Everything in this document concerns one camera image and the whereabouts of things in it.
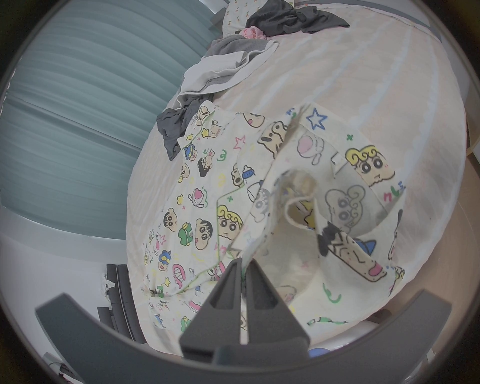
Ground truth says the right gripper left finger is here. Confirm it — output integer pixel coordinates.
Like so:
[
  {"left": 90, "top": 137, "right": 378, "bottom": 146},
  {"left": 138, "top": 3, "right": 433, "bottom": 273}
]
[{"left": 179, "top": 259, "right": 242, "bottom": 361}]

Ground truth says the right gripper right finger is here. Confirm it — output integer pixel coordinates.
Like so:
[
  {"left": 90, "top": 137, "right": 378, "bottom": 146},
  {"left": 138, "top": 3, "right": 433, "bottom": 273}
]
[{"left": 213, "top": 259, "right": 310, "bottom": 370}]

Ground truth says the white printed pyjama top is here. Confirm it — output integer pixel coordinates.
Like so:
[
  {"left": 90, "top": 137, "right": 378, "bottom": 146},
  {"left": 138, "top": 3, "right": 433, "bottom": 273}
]
[{"left": 140, "top": 101, "right": 407, "bottom": 346}]

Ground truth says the bed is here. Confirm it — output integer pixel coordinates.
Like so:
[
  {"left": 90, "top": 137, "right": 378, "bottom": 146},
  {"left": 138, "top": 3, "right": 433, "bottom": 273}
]
[{"left": 125, "top": 0, "right": 467, "bottom": 361}]

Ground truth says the white cloth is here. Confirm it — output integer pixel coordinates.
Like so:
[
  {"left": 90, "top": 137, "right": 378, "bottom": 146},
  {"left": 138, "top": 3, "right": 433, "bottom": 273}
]
[{"left": 100, "top": 275, "right": 118, "bottom": 299}]

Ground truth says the dark grey garment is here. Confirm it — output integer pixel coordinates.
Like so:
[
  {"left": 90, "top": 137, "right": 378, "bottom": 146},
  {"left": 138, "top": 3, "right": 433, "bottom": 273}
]
[{"left": 157, "top": 95, "right": 214, "bottom": 162}]

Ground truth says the blue-green curtain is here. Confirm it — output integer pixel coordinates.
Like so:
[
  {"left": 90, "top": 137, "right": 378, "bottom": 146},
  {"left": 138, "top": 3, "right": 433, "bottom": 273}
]
[
  {"left": 0, "top": 95, "right": 162, "bottom": 241},
  {"left": 5, "top": 0, "right": 226, "bottom": 151}
]

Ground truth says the grey and white garment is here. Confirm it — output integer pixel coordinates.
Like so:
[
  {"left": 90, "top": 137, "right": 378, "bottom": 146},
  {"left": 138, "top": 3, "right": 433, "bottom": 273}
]
[{"left": 176, "top": 34, "right": 280, "bottom": 109}]

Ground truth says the pink garment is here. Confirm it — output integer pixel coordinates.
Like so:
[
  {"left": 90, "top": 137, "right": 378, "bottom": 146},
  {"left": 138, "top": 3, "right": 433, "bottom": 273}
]
[{"left": 240, "top": 26, "right": 267, "bottom": 40}]

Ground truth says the grey bedside table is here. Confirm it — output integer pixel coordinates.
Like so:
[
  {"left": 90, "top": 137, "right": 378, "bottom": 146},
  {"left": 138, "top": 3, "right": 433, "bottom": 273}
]
[{"left": 208, "top": 9, "right": 227, "bottom": 38}]

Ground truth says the white printed pillow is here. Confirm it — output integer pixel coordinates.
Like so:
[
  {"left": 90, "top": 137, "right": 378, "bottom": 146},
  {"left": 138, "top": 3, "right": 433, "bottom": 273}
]
[{"left": 223, "top": 0, "right": 297, "bottom": 36}]

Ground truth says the black garment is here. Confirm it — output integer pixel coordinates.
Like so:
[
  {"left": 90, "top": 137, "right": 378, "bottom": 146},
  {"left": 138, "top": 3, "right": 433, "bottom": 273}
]
[{"left": 245, "top": 0, "right": 351, "bottom": 38}]

